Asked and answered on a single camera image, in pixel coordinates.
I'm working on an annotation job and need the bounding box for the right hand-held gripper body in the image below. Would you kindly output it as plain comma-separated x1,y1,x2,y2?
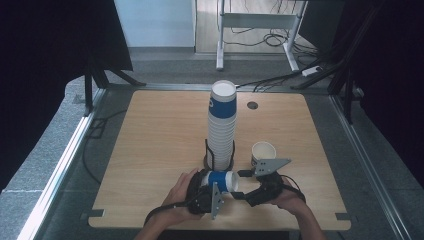
244,158,292,208

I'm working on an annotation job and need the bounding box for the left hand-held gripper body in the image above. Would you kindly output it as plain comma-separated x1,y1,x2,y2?
185,168,225,221

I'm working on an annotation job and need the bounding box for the blue white paper cup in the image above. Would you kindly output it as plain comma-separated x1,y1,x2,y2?
200,169,240,194
250,141,278,168

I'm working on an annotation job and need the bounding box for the stack of white paper cups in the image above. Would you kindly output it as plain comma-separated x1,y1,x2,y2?
207,79,238,172

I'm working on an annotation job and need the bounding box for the person's left hand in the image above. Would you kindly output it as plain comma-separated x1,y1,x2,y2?
160,167,204,224

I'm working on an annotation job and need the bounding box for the person's right hand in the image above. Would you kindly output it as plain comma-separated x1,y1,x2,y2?
265,176,308,218

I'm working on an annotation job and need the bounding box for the black metal stand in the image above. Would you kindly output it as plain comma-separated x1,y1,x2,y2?
83,56,148,117
291,59,354,125

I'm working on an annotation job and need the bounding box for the white power strip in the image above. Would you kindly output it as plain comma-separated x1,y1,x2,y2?
301,65,324,77

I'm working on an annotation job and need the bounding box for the black curtain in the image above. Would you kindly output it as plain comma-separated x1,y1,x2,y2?
298,0,424,188
0,0,134,191

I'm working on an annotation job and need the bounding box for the white panel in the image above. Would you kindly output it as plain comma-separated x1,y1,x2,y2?
113,0,198,48

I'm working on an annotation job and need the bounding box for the left hand-held gripper black cable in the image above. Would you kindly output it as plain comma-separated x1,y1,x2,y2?
143,198,201,226

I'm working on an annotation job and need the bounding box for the aluminium rail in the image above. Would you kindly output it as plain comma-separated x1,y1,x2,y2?
328,94,413,240
16,87,108,240

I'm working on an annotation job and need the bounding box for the thin black floor cable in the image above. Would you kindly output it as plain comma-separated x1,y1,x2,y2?
82,109,128,185

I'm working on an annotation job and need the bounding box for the coil of black floor cables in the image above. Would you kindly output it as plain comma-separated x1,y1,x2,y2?
229,26,321,58

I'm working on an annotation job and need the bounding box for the white metal desk frame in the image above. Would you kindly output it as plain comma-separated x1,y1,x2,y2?
215,0,308,73

